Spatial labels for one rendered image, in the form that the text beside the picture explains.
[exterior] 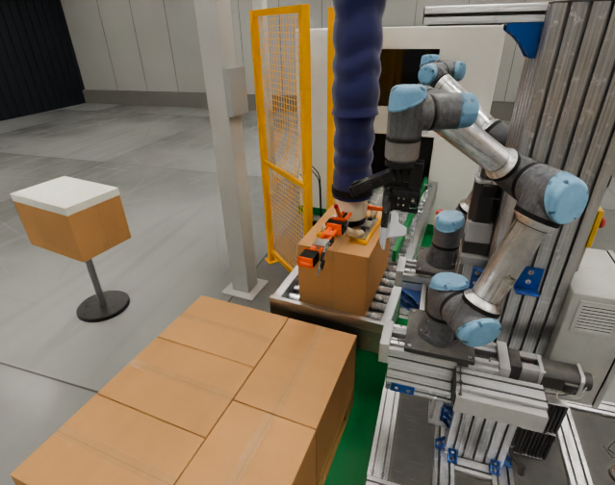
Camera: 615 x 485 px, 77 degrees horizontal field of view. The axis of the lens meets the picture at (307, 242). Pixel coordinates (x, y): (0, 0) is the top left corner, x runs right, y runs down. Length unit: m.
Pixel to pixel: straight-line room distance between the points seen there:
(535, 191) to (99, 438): 1.79
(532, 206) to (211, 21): 2.18
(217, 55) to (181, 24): 9.80
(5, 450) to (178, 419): 1.25
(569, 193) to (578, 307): 0.51
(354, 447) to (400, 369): 0.94
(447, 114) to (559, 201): 0.38
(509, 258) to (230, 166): 2.14
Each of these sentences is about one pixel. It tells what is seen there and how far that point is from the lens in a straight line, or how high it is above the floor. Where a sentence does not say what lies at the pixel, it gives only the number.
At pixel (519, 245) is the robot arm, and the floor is 1.47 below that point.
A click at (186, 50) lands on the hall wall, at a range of 12.54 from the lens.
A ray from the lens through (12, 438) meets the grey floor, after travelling 2.95.
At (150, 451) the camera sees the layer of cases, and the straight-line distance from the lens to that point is 1.83.
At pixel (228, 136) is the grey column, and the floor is 1.34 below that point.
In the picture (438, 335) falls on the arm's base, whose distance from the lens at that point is 1.40.
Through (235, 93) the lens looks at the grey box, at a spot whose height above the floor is 1.61.
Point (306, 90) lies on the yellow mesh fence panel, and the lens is 2.59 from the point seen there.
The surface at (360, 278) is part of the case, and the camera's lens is 2.09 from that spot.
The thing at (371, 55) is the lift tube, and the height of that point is 1.87.
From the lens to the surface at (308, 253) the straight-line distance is 1.73.
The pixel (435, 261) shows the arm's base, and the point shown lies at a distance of 1.81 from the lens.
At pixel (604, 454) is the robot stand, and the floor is 0.21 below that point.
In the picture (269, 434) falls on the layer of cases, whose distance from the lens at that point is 1.76.
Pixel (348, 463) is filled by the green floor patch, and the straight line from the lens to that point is 2.33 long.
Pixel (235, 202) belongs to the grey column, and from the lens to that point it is 2.98.
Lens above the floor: 1.98
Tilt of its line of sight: 29 degrees down
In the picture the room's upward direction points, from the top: 1 degrees counter-clockwise
